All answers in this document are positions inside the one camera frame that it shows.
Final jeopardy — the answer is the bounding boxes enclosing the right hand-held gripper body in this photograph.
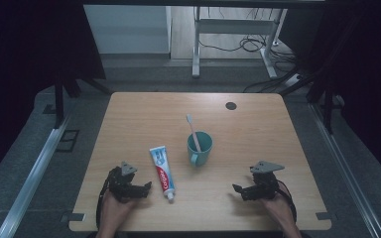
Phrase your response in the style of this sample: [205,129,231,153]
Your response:
[249,160,286,201]

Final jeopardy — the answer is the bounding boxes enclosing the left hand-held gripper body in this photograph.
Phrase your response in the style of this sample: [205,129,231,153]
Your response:
[106,161,139,203]

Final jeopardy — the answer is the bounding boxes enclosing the teal cup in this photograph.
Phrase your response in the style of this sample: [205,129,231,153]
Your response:
[187,130,214,168]

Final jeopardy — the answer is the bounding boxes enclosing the pink toothbrush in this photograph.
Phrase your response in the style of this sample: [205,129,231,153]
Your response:
[186,113,202,153]

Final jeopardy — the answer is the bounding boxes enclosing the person's left hand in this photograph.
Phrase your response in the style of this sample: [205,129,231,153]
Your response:
[98,191,138,229]

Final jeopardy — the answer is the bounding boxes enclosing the person's right hand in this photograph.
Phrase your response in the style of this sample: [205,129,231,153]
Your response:
[261,182,300,230]

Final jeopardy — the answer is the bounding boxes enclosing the white toothpaste tube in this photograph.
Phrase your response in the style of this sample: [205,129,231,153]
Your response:
[149,145,177,201]

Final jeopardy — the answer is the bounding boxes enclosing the dark floor socket plate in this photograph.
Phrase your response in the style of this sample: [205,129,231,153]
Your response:
[55,129,80,154]

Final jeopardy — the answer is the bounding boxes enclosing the black metal stand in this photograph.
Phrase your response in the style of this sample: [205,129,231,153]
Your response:
[53,73,113,129]
[279,73,345,135]

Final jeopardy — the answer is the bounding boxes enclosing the white panel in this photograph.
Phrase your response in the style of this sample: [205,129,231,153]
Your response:
[83,4,173,55]

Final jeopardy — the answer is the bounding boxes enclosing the dark curtain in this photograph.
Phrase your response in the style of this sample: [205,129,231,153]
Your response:
[0,0,107,190]
[277,0,381,191]

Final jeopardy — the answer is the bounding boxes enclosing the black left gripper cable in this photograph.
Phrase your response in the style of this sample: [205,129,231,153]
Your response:
[95,172,112,230]

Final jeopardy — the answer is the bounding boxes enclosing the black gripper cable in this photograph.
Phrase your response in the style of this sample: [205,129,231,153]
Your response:
[277,179,299,224]
[95,172,112,230]

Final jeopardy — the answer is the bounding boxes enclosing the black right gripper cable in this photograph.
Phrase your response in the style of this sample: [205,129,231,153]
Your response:
[277,179,299,224]

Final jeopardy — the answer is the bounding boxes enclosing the aluminium rail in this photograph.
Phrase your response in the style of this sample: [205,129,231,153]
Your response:
[308,102,381,238]
[0,111,73,238]

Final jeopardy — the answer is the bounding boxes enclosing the black floor cable bundle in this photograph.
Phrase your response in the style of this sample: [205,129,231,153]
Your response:
[197,34,301,94]

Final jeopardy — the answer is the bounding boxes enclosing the white desk frame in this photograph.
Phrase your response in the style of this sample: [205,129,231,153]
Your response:
[191,6,289,79]

